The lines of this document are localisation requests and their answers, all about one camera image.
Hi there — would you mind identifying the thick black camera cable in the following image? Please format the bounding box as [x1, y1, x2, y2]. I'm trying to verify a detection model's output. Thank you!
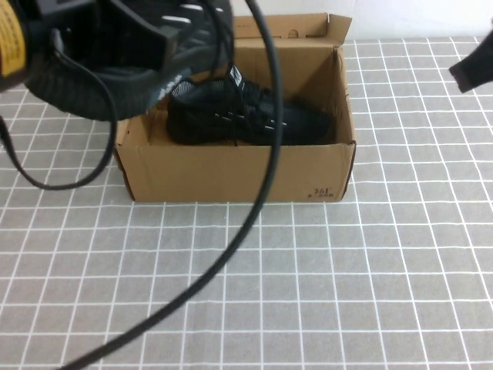
[57, 0, 285, 370]

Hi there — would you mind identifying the grey white-grid tablecloth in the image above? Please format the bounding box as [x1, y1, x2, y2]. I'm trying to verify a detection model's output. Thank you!
[0, 36, 493, 370]

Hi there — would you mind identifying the brown cardboard shoe box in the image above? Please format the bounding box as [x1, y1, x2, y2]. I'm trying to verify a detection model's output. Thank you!
[115, 13, 357, 202]

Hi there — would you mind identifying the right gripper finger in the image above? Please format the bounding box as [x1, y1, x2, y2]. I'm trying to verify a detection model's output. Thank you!
[448, 34, 493, 93]

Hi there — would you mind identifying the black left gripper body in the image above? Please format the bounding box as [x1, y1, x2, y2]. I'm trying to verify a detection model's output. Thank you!
[22, 0, 128, 78]

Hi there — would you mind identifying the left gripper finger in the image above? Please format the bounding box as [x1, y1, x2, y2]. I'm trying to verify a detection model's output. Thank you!
[111, 3, 180, 76]

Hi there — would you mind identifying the black sneaker with white stripes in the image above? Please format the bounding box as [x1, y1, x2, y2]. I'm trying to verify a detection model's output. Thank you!
[26, 0, 236, 125]
[167, 65, 334, 146]

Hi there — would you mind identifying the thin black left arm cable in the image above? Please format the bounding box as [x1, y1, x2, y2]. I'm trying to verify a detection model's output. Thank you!
[0, 34, 119, 190]

